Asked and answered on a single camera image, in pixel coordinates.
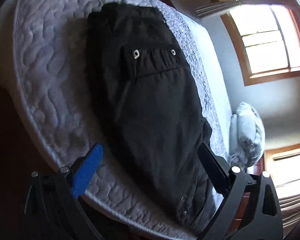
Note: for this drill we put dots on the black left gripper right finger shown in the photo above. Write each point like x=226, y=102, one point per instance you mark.
x=216, y=168

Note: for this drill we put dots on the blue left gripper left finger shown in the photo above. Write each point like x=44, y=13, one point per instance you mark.
x=83, y=170

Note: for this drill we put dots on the black quilted pants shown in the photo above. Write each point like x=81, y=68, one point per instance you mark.
x=147, y=106

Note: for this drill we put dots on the folded grey blue duvet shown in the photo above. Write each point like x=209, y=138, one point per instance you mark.
x=247, y=138

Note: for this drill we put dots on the dark red wooden headboard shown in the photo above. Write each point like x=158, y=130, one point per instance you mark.
x=256, y=169

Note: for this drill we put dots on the wooden framed headboard window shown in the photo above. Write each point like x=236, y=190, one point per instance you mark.
x=283, y=164

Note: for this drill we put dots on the grey headboard window curtain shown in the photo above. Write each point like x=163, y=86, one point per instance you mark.
x=290, y=211

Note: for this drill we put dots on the light blue bed sheet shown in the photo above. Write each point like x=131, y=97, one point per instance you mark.
x=215, y=80

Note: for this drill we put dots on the grey patterned quilted bedspread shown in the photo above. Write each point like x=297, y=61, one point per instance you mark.
x=42, y=44

